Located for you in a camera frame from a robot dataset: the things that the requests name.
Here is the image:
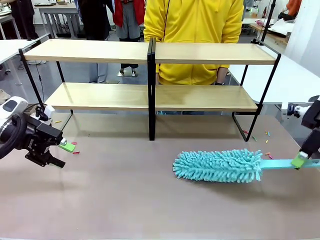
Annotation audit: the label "black stand pole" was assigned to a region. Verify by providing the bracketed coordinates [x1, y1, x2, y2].
[249, 0, 278, 47]

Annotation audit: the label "person left forearm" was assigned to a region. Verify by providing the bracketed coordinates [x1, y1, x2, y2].
[216, 66, 230, 85]

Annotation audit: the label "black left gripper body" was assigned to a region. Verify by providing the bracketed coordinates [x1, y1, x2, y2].
[23, 117, 63, 167]

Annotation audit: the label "teal microfibre duster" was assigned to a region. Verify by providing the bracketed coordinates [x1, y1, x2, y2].
[172, 148, 320, 185]

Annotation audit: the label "beige cloth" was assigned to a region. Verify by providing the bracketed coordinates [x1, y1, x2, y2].
[0, 89, 12, 105]

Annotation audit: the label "cluttered wooden table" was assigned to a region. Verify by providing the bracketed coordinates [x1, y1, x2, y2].
[243, 17, 295, 46]

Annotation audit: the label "white table slatted legs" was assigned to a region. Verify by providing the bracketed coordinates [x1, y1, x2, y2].
[38, 2, 83, 40]

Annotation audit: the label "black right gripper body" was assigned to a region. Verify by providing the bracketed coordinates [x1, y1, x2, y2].
[301, 99, 320, 130]

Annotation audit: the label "person in dark clothes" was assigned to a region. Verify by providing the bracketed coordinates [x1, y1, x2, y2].
[11, 0, 40, 41]
[77, 0, 112, 83]

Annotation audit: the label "person in red jacket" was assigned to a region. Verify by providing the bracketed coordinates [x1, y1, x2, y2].
[112, 0, 146, 77]

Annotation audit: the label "person in yellow hoodie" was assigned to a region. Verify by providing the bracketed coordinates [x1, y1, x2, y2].
[143, 0, 245, 116]

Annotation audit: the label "person in orange top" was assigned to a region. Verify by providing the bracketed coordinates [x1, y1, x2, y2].
[286, 0, 305, 17]

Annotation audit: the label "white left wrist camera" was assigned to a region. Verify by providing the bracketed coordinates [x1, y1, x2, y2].
[34, 104, 56, 124]

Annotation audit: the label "wooden shelf unit black frame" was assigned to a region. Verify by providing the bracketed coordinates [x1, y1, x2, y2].
[147, 37, 282, 143]
[18, 37, 156, 141]

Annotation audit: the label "white table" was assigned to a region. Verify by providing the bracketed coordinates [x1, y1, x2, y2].
[228, 53, 320, 105]
[0, 33, 51, 87]

